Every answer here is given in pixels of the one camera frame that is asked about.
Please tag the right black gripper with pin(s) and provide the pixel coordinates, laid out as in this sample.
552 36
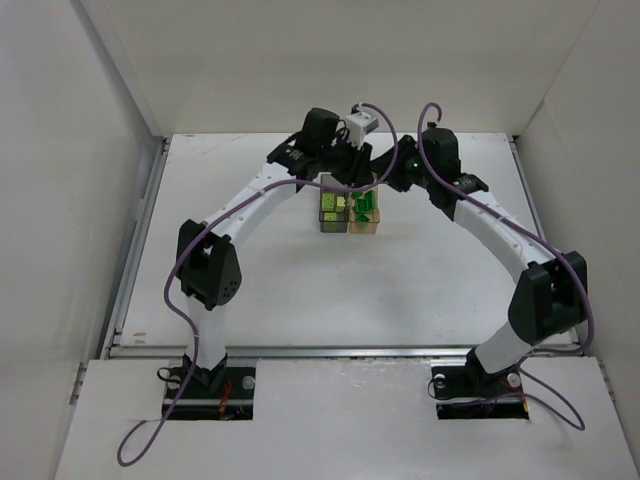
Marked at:
388 167

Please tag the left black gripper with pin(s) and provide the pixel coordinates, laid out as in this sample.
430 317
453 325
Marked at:
353 163

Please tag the light green square lego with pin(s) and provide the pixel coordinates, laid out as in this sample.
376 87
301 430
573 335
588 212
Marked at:
328 202

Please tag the dark green lego brick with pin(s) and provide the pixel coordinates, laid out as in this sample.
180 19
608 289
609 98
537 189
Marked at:
365 203

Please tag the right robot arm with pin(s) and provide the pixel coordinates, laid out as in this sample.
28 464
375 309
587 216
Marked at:
550 289

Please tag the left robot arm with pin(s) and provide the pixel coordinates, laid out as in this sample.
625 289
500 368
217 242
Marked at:
207 268

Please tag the grey transparent container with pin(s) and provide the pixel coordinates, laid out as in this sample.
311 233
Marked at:
337 221

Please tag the orange transparent container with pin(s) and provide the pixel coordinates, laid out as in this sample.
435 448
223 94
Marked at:
363 228

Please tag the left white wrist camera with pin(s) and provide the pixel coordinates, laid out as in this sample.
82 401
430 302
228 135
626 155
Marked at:
358 126

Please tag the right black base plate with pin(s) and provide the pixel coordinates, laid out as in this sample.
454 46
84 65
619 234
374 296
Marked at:
462 393

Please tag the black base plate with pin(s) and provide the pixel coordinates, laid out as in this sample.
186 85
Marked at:
462 393
225 393

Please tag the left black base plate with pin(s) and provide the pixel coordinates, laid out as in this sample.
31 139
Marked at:
225 393

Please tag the aluminium front rail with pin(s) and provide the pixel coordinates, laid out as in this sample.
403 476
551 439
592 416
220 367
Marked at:
290 352

